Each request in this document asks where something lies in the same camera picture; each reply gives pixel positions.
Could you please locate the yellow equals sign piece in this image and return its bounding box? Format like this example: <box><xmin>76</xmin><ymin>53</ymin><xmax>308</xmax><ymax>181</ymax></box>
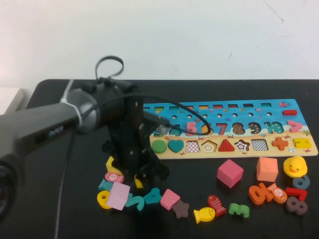
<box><xmin>293</xmin><ymin>138</ymin><xmax>311</xmax><ymax>149</ymax></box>

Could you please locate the pink wooden fish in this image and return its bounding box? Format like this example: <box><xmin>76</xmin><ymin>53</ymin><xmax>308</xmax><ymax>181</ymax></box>
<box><xmin>104</xmin><ymin>171</ymin><xmax>125</xmax><ymax>184</ymax></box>

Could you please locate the orange wooden fish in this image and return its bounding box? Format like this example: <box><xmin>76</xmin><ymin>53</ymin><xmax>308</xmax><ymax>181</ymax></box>
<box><xmin>267</xmin><ymin>183</ymin><xmax>288</xmax><ymax>204</ymax></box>

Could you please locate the brown number eight piece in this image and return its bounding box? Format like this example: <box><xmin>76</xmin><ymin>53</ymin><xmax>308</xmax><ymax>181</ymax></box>
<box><xmin>285</xmin><ymin>196</ymin><xmax>308</xmax><ymax>216</ymax></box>

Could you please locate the orange number ten piece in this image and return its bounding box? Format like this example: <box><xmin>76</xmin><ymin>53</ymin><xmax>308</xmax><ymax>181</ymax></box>
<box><xmin>248</xmin><ymin>183</ymin><xmax>274</xmax><ymax>205</ymax></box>

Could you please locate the pink trapezoid piece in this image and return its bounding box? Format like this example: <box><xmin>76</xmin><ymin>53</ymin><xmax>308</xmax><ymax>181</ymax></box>
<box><xmin>160</xmin><ymin>188</ymin><xmax>181</xmax><ymax>211</ymax></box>

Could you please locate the teal heart piece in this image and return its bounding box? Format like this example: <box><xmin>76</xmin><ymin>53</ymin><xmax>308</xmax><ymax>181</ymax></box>
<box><xmin>167</xmin><ymin>139</ymin><xmax>185</xmax><ymax>153</ymax></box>

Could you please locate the colourful wooden puzzle board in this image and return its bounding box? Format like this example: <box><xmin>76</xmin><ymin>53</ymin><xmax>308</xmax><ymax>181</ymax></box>
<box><xmin>143</xmin><ymin>99</ymin><xmax>319</xmax><ymax>160</ymax></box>

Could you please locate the magenta cube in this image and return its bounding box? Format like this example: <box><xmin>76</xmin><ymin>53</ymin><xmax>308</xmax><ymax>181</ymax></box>
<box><xmin>216</xmin><ymin>159</ymin><xmax>244</xmax><ymax>189</ymax></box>

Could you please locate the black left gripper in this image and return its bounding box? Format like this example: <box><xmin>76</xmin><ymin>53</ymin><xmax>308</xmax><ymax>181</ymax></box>
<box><xmin>101</xmin><ymin>96</ymin><xmax>170</xmax><ymax>187</ymax></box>

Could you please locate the green number three piece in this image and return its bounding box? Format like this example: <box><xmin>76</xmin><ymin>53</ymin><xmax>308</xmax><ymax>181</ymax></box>
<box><xmin>228</xmin><ymin>203</ymin><xmax>250</xmax><ymax>218</ymax></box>

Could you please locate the brown star piece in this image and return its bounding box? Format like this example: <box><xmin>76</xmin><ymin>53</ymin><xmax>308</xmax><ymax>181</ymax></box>
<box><xmin>172</xmin><ymin>200</ymin><xmax>190</xmax><ymax>219</ymax></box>

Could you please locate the yellow cube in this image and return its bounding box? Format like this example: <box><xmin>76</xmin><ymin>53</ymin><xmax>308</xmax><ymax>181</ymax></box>
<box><xmin>106</xmin><ymin>156</ymin><xmax>123</xmax><ymax>176</ymax></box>

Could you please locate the salmon cube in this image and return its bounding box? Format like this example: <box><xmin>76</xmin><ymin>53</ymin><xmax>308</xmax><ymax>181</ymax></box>
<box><xmin>256</xmin><ymin>157</ymin><xmax>279</xmax><ymax>182</ymax></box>

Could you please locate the yellow pentagon piece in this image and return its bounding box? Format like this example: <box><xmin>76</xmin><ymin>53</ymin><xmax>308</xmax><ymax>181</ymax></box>
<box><xmin>134</xmin><ymin>174</ymin><xmax>145</xmax><ymax>189</ymax></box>

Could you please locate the teal wooden fish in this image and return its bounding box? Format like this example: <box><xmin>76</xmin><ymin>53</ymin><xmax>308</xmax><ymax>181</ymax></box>
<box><xmin>98</xmin><ymin>178</ymin><xmax>115</xmax><ymax>191</ymax></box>

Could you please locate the yellow number piece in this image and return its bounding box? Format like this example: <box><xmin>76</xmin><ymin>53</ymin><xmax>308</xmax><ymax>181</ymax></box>
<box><xmin>97</xmin><ymin>190</ymin><xmax>113</xmax><ymax>209</ymax></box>

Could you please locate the teal number four piece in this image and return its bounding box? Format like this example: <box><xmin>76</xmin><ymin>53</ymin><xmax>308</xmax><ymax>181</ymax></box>
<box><xmin>144</xmin><ymin>187</ymin><xmax>162</xmax><ymax>205</ymax></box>

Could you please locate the green circle piece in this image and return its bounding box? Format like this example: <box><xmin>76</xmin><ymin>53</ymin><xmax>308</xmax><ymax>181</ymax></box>
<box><xmin>152</xmin><ymin>139</ymin><xmax>168</xmax><ymax>154</ymax></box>

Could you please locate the red wooden fish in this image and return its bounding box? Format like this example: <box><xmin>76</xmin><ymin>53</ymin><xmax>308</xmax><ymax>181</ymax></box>
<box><xmin>207</xmin><ymin>194</ymin><xmax>227</xmax><ymax>217</ymax></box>

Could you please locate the pink number five piece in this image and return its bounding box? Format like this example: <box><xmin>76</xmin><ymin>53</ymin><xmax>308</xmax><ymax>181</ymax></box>
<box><xmin>185</xmin><ymin>121</ymin><xmax>198</xmax><ymax>136</ymax></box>

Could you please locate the light pink cube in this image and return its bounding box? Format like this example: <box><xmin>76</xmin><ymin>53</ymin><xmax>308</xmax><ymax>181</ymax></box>
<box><xmin>106</xmin><ymin>181</ymin><xmax>131</xmax><ymax>211</ymax></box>

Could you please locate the teal number two piece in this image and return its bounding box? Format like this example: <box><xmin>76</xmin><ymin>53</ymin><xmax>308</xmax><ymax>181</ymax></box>
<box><xmin>124</xmin><ymin>192</ymin><xmax>146</xmax><ymax>210</ymax></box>

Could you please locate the black cable loop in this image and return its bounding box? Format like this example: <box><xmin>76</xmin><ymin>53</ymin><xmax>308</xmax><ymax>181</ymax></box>
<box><xmin>95</xmin><ymin>56</ymin><xmax>125</xmax><ymax>81</ymax></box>

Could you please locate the red triangle piece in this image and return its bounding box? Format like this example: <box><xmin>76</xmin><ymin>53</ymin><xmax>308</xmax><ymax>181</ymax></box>
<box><xmin>218</xmin><ymin>139</ymin><xmax>236</xmax><ymax>152</ymax></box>

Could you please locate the white zip tie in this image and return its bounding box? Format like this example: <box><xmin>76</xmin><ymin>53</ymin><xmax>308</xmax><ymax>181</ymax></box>
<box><xmin>60</xmin><ymin>79</ymin><xmax>84</xmax><ymax>126</ymax></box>

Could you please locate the yellow rubber duck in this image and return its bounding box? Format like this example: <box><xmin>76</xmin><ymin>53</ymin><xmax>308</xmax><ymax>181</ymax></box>
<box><xmin>283</xmin><ymin>156</ymin><xmax>308</xmax><ymax>178</ymax></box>

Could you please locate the red number seven piece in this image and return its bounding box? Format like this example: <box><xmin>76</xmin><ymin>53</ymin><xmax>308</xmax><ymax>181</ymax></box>
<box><xmin>285</xmin><ymin>187</ymin><xmax>308</xmax><ymax>201</ymax></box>

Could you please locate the white side furniture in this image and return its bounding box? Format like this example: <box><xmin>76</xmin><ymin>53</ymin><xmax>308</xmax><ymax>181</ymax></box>
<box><xmin>0</xmin><ymin>87</ymin><xmax>26</xmax><ymax>116</ymax></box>

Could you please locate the orange plus sign piece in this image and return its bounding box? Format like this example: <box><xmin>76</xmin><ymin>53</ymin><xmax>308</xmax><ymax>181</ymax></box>
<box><xmin>271</xmin><ymin>137</ymin><xmax>289</xmax><ymax>151</ymax></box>

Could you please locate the pink greater-than sign piece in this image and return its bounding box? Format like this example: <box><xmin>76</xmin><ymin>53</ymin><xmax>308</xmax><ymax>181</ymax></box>
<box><xmin>286</xmin><ymin>120</ymin><xmax>304</xmax><ymax>133</ymax></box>

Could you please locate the grey-blue number nine piece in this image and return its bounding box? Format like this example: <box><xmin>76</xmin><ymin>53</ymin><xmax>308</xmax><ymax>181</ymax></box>
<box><xmin>292</xmin><ymin>174</ymin><xmax>311</xmax><ymax>190</ymax></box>

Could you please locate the yellow wooden fish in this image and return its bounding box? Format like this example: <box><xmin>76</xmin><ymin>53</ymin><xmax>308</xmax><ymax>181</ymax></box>
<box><xmin>193</xmin><ymin>207</ymin><xmax>216</xmax><ymax>224</ymax></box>

